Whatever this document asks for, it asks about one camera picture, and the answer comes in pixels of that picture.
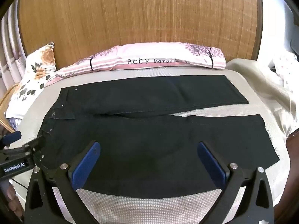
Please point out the beige blanket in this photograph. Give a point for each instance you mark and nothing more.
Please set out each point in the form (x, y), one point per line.
(264, 91)

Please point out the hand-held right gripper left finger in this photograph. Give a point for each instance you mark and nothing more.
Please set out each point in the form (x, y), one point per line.
(87, 162)

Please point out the striped curtain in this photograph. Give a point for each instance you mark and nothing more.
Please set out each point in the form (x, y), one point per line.
(10, 46)

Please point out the wooden headboard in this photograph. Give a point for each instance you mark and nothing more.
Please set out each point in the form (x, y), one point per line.
(140, 16)

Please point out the floral pillow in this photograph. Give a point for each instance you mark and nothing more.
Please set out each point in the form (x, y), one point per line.
(35, 74)

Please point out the white floral cloth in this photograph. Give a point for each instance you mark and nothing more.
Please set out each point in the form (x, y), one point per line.
(288, 67)

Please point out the wicker chair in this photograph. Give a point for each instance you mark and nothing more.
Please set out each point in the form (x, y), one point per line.
(7, 112)

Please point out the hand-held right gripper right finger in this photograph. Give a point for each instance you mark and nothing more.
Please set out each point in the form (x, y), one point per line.
(211, 162)

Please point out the pink striped pillow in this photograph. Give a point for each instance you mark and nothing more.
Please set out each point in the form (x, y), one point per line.
(163, 56)

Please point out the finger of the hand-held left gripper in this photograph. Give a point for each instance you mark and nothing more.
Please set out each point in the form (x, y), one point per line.
(36, 144)
(11, 137)

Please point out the black pants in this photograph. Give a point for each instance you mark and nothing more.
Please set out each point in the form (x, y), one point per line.
(151, 133)

